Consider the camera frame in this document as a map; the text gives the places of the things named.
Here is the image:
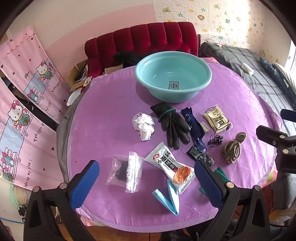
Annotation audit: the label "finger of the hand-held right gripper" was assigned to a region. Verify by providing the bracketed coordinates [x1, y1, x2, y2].
[280, 109, 296, 121]
[256, 125, 296, 160]

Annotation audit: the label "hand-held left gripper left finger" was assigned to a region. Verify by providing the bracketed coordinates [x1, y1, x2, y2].
[23, 160, 100, 241]

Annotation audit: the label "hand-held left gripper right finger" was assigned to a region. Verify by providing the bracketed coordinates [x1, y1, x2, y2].
[194, 160, 271, 241]

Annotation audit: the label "green cloth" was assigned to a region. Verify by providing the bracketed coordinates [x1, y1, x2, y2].
[199, 169, 230, 194]

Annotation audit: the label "black foil packet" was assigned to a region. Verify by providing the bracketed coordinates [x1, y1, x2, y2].
[187, 146, 215, 167]

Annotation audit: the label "zip bag with dark contents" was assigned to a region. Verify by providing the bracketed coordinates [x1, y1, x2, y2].
[106, 156, 130, 187]

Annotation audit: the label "light blue face mask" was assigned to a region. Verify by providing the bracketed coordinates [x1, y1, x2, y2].
[152, 179, 180, 215]

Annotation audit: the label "olive rope coil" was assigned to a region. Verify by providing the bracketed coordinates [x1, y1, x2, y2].
[221, 132, 247, 164]

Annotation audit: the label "white snack packet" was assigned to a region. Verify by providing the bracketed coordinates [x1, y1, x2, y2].
[144, 142, 196, 194]

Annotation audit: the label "clear zip bag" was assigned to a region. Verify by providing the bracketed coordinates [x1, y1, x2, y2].
[125, 151, 144, 193]

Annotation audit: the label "navy blue packet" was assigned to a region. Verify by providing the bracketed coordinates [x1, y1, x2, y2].
[181, 107, 206, 152]

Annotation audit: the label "beige powder packet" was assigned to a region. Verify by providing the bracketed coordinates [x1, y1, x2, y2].
[200, 103, 232, 133]

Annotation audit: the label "black gloves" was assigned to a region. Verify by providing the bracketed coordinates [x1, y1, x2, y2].
[150, 101, 192, 149]

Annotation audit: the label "white plastic bag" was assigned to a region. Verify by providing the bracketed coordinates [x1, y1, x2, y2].
[132, 113, 156, 141]

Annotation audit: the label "teal plastic basin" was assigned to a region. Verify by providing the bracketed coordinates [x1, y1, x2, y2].
[134, 51, 212, 103]

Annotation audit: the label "white pillow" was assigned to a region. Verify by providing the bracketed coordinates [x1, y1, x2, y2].
[273, 62, 296, 90]

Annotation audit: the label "navy star print pillow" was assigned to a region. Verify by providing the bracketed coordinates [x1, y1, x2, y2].
[259, 57, 296, 102]

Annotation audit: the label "purple quilted table cover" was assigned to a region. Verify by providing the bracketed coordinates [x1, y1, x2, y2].
[62, 59, 284, 226]

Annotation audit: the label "white roll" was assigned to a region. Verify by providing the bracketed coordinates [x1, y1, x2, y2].
[242, 63, 254, 76]

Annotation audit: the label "white plastic object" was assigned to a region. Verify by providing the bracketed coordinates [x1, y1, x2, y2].
[67, 88, 83, 106]

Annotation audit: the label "open cardboard box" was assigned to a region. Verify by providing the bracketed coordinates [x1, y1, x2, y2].
[66, 59, 89, 92]

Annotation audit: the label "flat cardboard piece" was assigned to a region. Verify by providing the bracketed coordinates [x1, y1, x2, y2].
[103, 64, 123, 76]

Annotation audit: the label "black cloth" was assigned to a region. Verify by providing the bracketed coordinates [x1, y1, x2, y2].
[113, 51, 145, 69]

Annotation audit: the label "red velvet sofa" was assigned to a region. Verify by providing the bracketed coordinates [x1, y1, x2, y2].
[84, 22, 199, 78]

